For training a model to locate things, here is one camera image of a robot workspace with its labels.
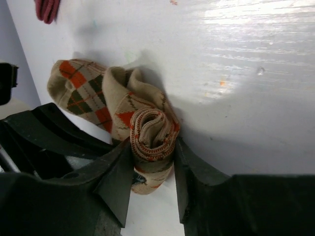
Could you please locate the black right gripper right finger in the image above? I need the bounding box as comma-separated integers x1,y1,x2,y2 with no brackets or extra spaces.
174,138,315,236

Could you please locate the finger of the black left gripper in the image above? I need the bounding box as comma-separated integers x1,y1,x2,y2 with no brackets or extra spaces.
0,103,113,177

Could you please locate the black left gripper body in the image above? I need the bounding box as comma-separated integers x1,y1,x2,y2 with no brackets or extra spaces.
0,62,19,105

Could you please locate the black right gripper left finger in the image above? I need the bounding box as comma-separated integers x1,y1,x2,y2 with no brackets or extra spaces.
0,141,133,236

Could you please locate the tan orange argyle sock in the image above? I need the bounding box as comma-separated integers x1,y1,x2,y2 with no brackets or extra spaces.
47,59,180,195

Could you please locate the tan sock with purple stripes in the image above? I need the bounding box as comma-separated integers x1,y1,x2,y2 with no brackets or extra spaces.
34,0,60,25

